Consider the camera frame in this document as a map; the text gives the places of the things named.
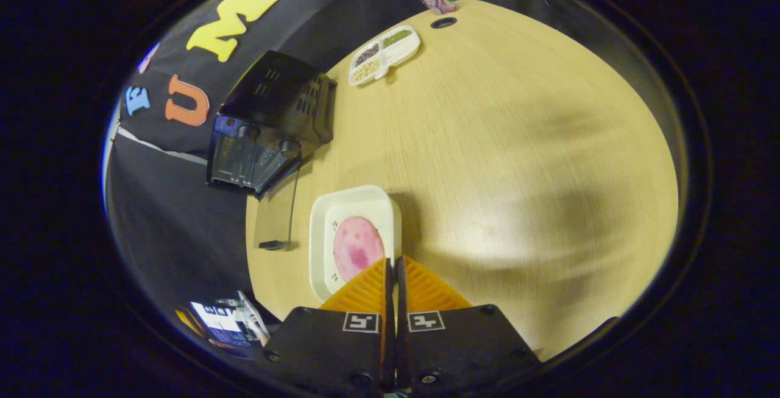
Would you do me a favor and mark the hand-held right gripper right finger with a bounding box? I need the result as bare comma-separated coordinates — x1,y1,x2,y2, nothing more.
396,256,543,390

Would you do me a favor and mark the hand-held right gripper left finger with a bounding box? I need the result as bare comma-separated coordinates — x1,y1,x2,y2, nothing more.
263,257,395,394

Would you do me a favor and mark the pink ham slice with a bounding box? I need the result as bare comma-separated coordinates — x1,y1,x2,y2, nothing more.
333,216,386,283

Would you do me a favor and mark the white square plate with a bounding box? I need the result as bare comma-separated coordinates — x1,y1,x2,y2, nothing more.
309,185,403,302

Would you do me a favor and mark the black electric oven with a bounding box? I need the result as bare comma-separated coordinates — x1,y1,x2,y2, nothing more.
206,51,338,252

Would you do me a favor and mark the lit display screen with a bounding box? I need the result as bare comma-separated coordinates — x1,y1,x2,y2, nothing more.
177,297,261,357

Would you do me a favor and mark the black backdrop cloth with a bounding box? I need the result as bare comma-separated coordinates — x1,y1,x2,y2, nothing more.
104,0,549,356

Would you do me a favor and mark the white divided snack tray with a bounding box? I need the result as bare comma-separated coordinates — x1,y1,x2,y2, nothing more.
349,25,422,87

